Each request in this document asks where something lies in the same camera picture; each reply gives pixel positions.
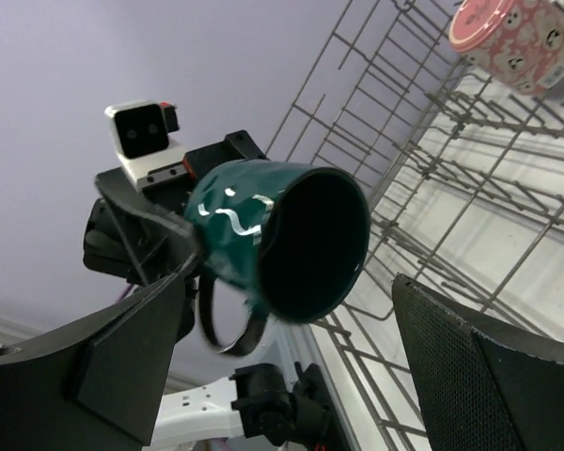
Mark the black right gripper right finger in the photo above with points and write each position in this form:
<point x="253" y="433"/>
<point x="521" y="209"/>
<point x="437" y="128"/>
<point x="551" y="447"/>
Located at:
<point x="481" y="383"/>

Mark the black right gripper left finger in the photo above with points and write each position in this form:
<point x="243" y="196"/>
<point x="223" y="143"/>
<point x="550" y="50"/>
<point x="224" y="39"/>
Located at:
<point x="96" y="383"/>

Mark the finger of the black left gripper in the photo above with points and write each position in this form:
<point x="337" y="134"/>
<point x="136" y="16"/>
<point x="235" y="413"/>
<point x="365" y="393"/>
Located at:
<point x="157" y="239"/>
<point x="240" y="146"/>

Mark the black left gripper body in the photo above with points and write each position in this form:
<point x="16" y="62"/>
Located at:
<point x="105" y="253"/>

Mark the dark green mug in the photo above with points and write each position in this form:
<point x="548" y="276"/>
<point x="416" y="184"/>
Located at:
<point x="291" y="237"/>

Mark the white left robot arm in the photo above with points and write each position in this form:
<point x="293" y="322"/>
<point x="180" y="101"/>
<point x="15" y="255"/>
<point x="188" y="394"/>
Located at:
<point x="254" y="401"/>

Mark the pink patterned mug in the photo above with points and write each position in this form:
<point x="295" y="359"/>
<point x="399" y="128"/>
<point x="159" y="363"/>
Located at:
<point x="518" y="42"/>

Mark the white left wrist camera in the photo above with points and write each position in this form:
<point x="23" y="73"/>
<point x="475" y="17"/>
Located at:
<point x="141" y="133"/>

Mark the grey wire dish rack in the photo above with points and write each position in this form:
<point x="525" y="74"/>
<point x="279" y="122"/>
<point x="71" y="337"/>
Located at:
<point x="465" y="184"/>

